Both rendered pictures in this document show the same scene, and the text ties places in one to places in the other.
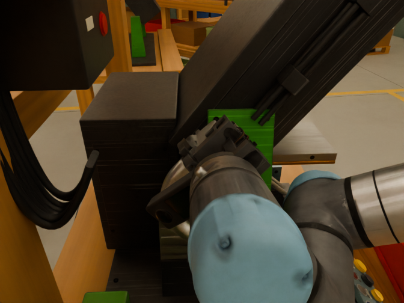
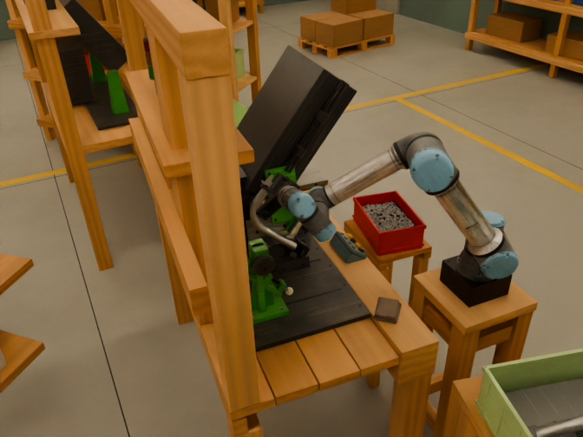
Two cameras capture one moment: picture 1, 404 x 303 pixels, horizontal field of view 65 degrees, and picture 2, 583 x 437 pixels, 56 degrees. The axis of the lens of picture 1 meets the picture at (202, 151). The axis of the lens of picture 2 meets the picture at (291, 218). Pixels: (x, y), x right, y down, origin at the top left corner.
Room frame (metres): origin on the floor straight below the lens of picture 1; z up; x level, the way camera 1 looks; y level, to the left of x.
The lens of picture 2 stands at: (-1.22, 0.43, 2.18)
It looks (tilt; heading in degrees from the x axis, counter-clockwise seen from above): 32 degrees down; 343
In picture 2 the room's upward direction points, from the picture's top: 2 degrees counter-clockwise
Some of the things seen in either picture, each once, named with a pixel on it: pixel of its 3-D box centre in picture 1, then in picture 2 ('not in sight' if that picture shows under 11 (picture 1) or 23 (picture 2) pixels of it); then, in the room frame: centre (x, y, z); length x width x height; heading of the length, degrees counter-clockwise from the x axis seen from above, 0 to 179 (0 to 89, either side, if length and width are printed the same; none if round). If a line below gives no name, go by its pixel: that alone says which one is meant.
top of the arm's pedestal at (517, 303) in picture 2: not in sight; (472, 292); (0.08, -0.68, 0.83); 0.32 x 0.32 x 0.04; 5
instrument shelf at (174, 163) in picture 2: not in sight; (178, 109); (0.57, 0.26, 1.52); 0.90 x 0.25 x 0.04; 3
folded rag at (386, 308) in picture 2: not in sight; (387, 309); (0.02, -0.29, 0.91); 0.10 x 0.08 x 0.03; 143
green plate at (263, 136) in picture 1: (237, 157); (279, 191); (0.51, -0.07, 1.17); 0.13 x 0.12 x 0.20; 3
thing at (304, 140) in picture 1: (242, 143); (276, 184); (0.66, -0.10, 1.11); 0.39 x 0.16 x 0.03; 93
